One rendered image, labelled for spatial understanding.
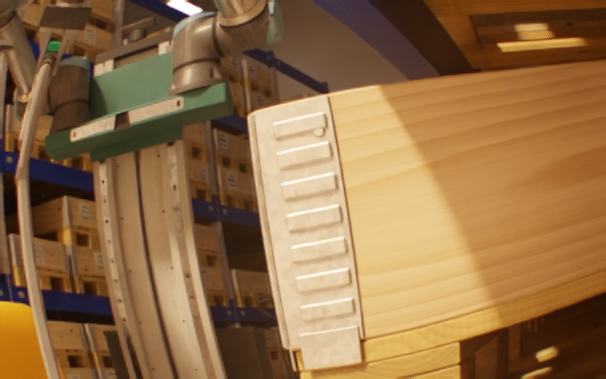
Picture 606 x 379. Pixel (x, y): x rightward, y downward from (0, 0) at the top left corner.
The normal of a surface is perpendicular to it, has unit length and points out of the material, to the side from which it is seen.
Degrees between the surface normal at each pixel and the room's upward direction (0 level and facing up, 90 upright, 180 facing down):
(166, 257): 90
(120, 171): 90
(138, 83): 90
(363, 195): 90
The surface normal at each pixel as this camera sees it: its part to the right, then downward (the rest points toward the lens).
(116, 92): -0.04, -0.15
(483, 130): -0.33, -0.10
